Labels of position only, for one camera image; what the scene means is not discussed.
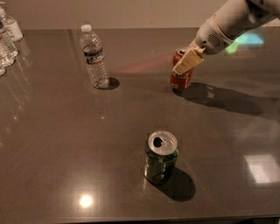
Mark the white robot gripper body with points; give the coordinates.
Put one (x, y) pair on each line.
(210, 38)

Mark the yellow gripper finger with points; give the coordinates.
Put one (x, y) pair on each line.
(188, 59)

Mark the red coke can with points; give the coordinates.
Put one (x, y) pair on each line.
(180, 82)

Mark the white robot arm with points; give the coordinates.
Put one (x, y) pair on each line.
(228, 23)

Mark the green soda can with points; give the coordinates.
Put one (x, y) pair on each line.
(161, 153)

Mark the clear plastic water bottle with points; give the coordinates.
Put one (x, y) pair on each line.
(94, 57)

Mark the white labelled bottle far left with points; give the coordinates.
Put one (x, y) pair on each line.
(11, 25)

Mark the clear water bottle left edge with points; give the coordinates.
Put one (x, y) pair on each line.
(8, 51)

